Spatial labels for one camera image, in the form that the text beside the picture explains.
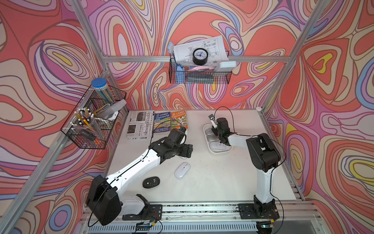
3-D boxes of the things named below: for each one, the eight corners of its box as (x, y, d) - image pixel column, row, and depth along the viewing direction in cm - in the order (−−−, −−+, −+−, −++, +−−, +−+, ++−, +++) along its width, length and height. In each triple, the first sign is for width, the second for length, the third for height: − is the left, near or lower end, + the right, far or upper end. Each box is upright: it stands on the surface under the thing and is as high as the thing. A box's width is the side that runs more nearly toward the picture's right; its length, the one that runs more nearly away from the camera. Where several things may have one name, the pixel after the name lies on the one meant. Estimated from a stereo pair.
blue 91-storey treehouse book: (154, 132, 108) (153, 130, 106) (155, 115, 120) (154, 112, 117) (171, 131, 109) (170, 128, 106) (170, 114, 120) (170, 111, 118)
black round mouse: (142, 188, 82) (142, 187, 80) (145, 177, 86) (144, 176, 84) (159, 188, 82) (158, 187, 80) (160, 177, 86) (159, 176, 84)
